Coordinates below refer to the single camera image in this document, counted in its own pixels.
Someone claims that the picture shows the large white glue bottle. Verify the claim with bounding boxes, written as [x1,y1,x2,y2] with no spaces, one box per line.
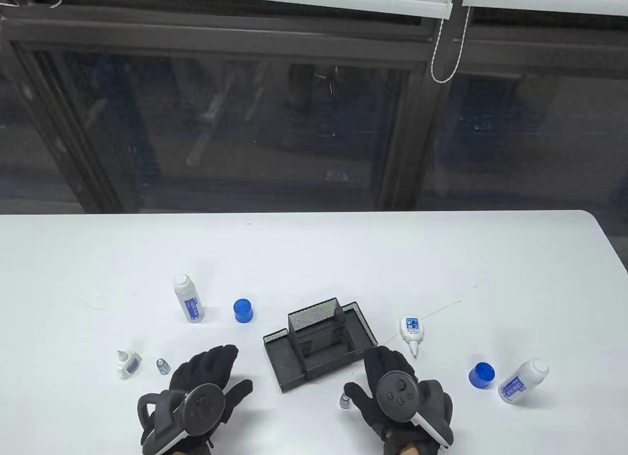
[173,273,206,324]
[498,358,550,404]

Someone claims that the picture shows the black white tracking controller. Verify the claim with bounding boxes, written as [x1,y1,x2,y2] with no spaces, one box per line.
[137,383,228,451]
[375,371,453,449]

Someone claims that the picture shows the small white glue bottle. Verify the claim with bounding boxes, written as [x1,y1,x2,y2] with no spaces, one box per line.
[117,349,142,380]
[398,317,424,359]

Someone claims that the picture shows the person's left hand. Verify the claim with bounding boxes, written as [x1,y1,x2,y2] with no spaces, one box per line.
[140,345,254,455]

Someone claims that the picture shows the person's right hand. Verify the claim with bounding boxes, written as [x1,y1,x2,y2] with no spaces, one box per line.
[343,346,454,455]

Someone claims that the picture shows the black mesh desk organizer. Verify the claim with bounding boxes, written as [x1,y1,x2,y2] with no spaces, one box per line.
[262,297,379,394]

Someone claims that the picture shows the dark window frame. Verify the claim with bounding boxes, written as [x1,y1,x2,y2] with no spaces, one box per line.
[0,0,628,215]

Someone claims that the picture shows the blue bottle cap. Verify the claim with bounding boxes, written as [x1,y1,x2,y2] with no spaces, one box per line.
[233,298,255,324]
[469,361,496,389]

